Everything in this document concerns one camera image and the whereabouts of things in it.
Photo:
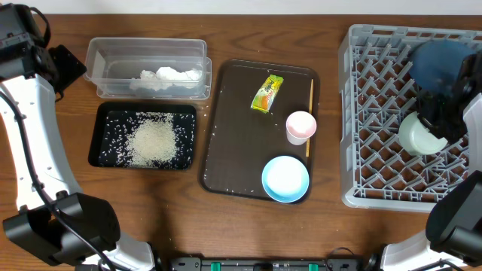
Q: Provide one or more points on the light blue bowl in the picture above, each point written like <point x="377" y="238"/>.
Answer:
<point x="285" y="179"/>

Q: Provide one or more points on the white tissue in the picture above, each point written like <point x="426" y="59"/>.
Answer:
<point x="164" y="78"/>

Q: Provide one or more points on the mint green bowl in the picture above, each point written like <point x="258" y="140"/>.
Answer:
<point x="416" y="139"/>

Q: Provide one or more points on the pink cup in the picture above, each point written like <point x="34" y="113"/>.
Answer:
<point x="300" y="126"/>

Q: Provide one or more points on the pile of rice grains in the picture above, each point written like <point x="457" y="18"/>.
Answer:
<point x="147" y="140"/>

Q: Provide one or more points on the black waste tray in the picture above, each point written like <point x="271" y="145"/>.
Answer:
<point x="106" y="107"/>

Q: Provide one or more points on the yellow green snack wrapper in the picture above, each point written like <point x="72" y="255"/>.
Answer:
<point x="266" y="94"/>

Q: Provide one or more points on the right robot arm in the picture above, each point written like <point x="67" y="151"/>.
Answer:
<point x="452" y="237"/>

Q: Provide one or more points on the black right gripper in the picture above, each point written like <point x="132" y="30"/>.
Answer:
<point x="427" y="113"/>

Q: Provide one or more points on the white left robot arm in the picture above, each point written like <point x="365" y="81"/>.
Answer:
<point x="56" y="221"/>

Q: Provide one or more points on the grey dishwasher rack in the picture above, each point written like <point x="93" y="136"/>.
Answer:
<point x="377" y="94"/>

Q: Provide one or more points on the wooden chopstick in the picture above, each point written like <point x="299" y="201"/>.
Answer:
<point x="310" y="111"/>

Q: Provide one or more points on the dark blue plate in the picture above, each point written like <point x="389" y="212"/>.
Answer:
<point x="436" y="65"/>

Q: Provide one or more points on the clear plastic bin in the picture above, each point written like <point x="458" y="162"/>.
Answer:
<point x="113" y="62"/>

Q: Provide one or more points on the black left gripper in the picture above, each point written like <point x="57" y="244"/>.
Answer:
<point x="66" y="64"/>

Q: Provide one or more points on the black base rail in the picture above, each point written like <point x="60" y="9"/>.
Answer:
<point x="343" y="263"/>

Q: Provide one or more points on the dark brown serving tray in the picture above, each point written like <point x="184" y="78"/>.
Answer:
<point x="240" y="140"/>

